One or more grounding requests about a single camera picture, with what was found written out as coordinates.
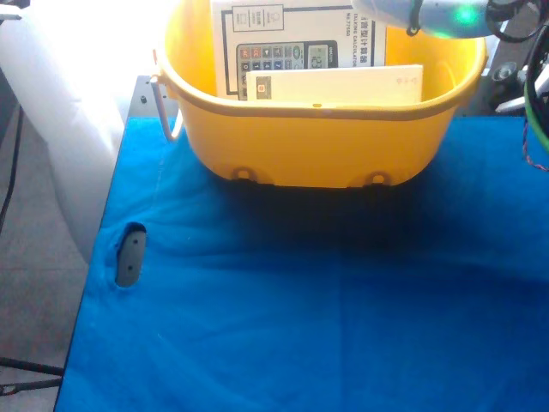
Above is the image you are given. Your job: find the grey metal bracket plate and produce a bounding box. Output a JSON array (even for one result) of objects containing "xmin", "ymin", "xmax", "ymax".
[{"xmin": 126, "ymin": 75, "xmax": 181, "ymax": 121}]

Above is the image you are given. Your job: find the dark blue calculator box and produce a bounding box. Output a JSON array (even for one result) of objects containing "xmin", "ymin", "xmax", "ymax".
[{"xmin": 209, "ymin": 0, "xmax": 388, "ymax": 102}]

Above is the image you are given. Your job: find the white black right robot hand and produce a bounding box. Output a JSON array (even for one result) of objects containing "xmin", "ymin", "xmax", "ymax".
[{"xmin": 351, "ymin": 0, "xmax": 492, "ymax": 40}]

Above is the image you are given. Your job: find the black floor cable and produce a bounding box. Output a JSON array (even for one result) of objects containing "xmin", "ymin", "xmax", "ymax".
[
  {"xmin": 0, "ymin": 379, "xmax": 64, "ymax": 397},
  {"xmin": 0, "ymin": 355, "xmax": 66, "ymax": 378}
]

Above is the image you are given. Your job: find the small white box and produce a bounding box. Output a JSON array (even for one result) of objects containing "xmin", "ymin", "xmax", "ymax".
[{"xmin": 244, "ymin": 63, "xmax": 425, "ymax": 106}]

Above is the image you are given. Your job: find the yellow plastic basket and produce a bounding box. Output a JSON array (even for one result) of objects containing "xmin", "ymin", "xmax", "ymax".
[{"xmin": 160, "ymin": 0, "xmax": 490, "ymax": 190}]

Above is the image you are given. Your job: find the thin black hanging cable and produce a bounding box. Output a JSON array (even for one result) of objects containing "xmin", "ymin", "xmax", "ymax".
[{"xmin": 0, "ymin": 105, "xmax": 25, "ymax": 235}]

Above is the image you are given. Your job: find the white basket handle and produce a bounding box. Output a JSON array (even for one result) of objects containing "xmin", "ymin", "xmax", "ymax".
[{"xmin": 151, "ymin": 48, "xmax": 185, "ymax": 142}]

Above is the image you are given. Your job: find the blue table cloth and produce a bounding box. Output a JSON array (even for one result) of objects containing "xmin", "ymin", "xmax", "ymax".
[{"xmin": 53, "ymin": 115, "xmax": 549, "ymax": 412}]

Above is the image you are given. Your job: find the grey oval table plate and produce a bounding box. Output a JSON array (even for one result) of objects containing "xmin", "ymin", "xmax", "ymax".
[{"xmin": 115, "ymin": 221, "xmax": 148, "ymax": 288}]

